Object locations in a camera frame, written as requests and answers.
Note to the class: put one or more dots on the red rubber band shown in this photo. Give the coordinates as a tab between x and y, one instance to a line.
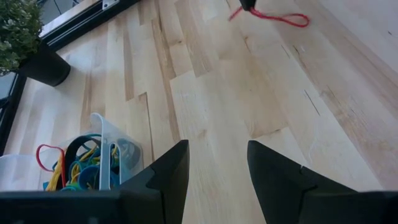
63	169
267	16

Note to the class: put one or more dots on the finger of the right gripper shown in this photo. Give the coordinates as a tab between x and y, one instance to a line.
252	3
245	4

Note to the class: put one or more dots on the silver corner bracket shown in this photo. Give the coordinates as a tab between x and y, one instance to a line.
110	3

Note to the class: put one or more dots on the green plant in black pot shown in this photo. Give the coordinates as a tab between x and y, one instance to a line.
43	68

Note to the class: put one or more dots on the green rubber band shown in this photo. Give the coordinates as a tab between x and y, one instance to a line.
70	187

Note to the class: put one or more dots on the black rubber band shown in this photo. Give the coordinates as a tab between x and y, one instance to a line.
70	152

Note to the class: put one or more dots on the blue rubber band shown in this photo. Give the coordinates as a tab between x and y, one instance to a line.
88	177

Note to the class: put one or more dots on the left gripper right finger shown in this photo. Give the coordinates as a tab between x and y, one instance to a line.
280	193

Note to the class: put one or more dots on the clear plastic bin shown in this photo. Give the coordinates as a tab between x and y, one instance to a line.
104	161

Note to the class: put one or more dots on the yellow rubber band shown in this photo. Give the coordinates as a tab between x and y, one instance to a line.
56	179

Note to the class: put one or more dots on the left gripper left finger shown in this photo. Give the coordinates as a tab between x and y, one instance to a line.
174	186

